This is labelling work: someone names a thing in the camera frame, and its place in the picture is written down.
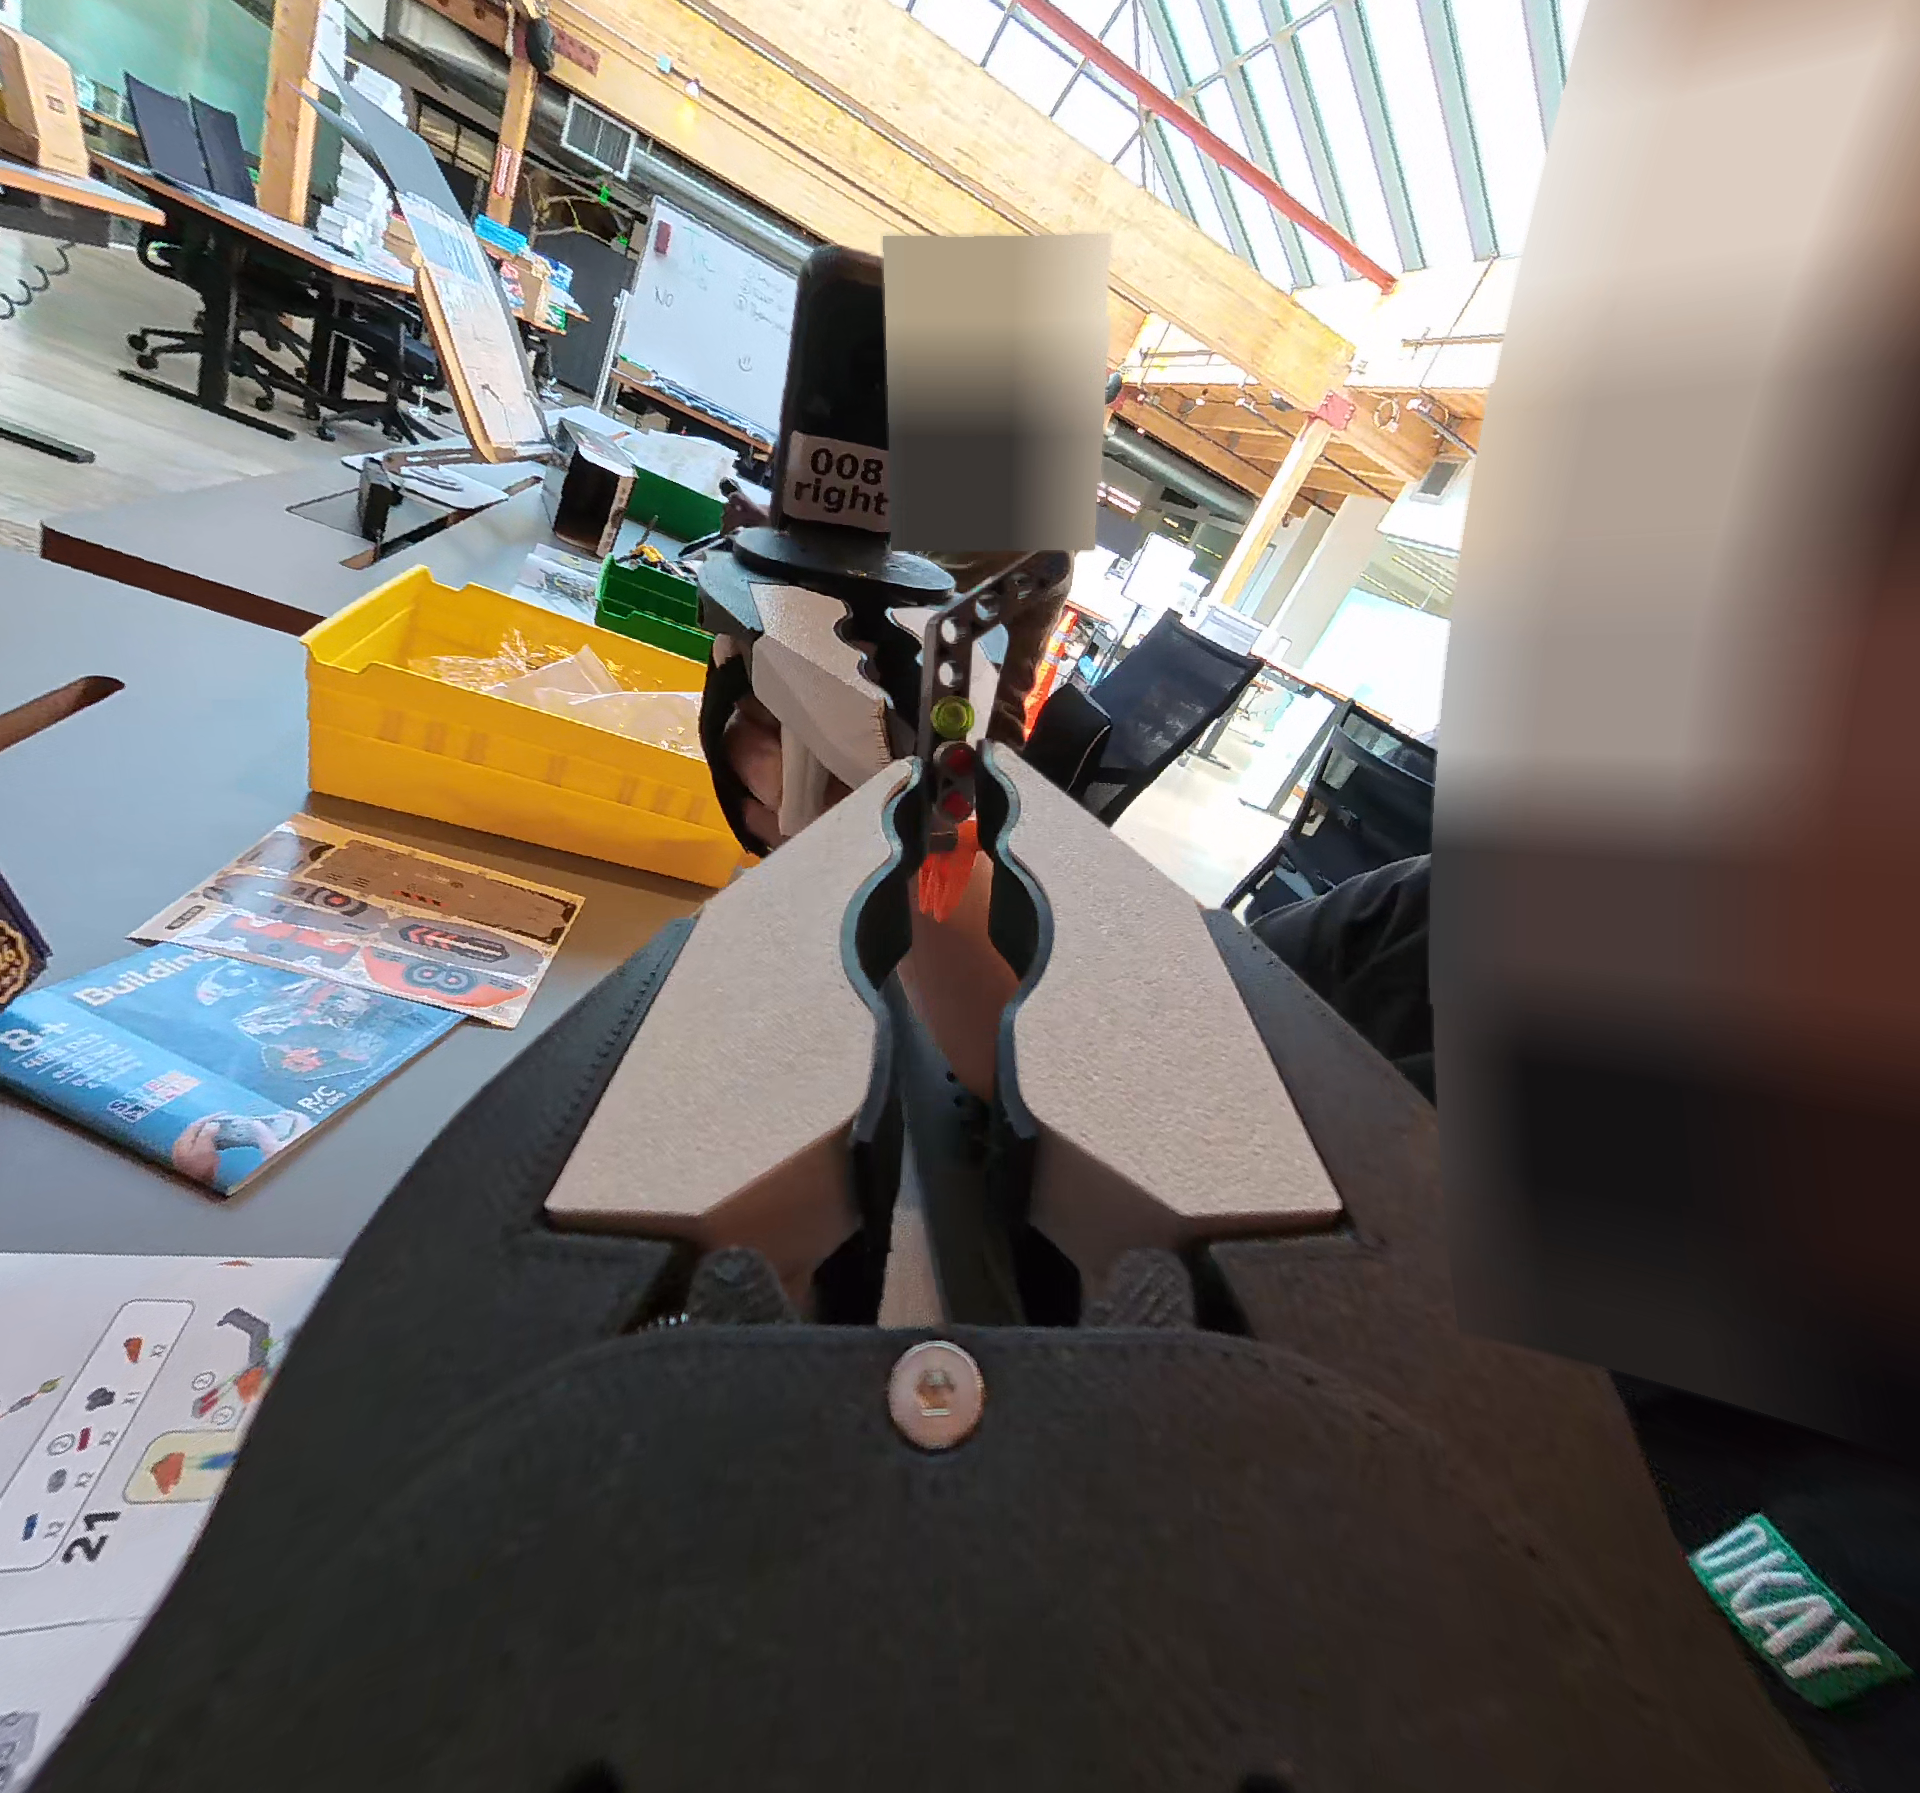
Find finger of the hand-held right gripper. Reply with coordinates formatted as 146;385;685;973
752;586;913;838

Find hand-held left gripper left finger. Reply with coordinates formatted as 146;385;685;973
542;753;924;1320

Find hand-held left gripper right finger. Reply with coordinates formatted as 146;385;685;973
968;740;1344;1323

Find grey angled building beam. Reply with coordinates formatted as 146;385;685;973
918;552;1056;850

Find orange building claw piece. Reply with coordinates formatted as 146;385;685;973
913;813;985;925

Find standing desk with black leg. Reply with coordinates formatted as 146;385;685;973
114;158;429;452
0;149;168;468

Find grey desk with brown edge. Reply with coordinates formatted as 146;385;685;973
41;449;721;641

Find person's right hand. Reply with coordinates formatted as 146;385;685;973
728;706;797;847

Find green plastic bin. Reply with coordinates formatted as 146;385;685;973
627;461;737;541
597;553;718;661

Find clear plastic parts bags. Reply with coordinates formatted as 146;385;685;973
405;628;706;761

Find small dark open box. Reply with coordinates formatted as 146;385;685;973
545;436;645;558

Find sticker sheet with orange prints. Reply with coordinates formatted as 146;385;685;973
128;820;560;1029

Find yellow plastic bin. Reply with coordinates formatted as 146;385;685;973
301;567;752;891

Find sticker sheet with dark cutouts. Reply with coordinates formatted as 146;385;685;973
293;828;588;946

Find black mesh office chair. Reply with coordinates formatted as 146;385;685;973
1027;609;1271;826
1222;697;1442;908

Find leaning cardboard panel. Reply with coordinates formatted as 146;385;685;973
403;189;556;468

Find blue instruction booklet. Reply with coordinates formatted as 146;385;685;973
0;938;469;1198

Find white open instruction manual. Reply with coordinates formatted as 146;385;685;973
0;1253;342;1765

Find blue robot kit box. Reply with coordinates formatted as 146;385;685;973
0;870;53;1014

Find green clothing label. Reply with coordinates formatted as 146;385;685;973
1688;1513;1915;1708

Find cardboard box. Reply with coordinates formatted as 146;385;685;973
0;24;92;179

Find wall whiteboard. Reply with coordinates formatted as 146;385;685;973
609;192;802;442

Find black desk cable flap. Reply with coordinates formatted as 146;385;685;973
286;449;514;541

